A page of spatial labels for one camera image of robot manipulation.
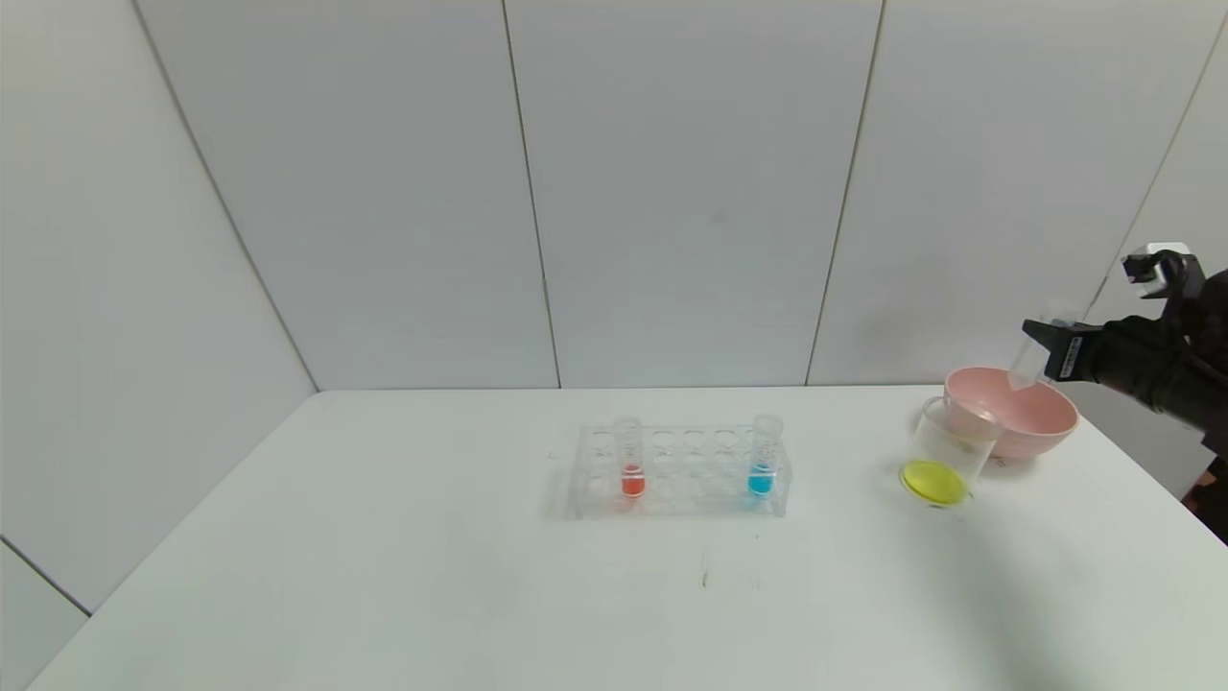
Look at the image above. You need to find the clear acrylic test tube rack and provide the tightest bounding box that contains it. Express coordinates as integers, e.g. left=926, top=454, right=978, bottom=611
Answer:
left=572, top=422, right=792, bottom=519

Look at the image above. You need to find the pink bowl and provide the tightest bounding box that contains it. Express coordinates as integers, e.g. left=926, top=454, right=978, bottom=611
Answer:
left=943, top=368, right=1078, bottom=460

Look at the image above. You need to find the test tube with blue pigment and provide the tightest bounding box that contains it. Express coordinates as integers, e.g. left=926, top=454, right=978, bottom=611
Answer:
left=746, top=415, right=785, bottom=498

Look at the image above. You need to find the test tube with red pigment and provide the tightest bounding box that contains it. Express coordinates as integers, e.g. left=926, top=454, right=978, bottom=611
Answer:
left=614, top=416, right=646, bottom=500

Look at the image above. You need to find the test tube with yellow pigment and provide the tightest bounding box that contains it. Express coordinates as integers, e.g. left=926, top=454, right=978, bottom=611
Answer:
left=1007, top=307, right=1081, bottom=392

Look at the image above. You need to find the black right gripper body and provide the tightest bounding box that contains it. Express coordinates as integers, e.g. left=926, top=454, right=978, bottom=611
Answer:
left=1044, top=315, right=1164, bottom=413

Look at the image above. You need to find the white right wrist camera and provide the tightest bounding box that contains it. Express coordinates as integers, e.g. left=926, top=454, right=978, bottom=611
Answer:
left=1121, top=243, right=1193, bottom=300

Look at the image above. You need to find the clear plastic beaker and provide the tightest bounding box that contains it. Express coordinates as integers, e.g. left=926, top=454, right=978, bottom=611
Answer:
left=899, top=396, right=1002, bottom=510

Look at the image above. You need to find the dark maroon background object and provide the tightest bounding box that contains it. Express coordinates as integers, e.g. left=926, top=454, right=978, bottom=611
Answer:
left=1185, top=454, right=1228, bottom=545

